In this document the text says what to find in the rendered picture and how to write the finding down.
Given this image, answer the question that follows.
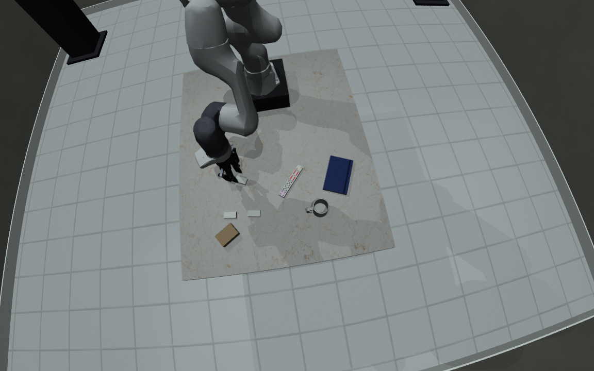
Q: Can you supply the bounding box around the tan rectangular box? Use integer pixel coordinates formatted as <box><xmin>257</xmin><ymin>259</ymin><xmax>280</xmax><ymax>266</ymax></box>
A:
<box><xmin>215</xmin><ymin>223</ymin><xmax>240</xmax><ymax>247</ymax></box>

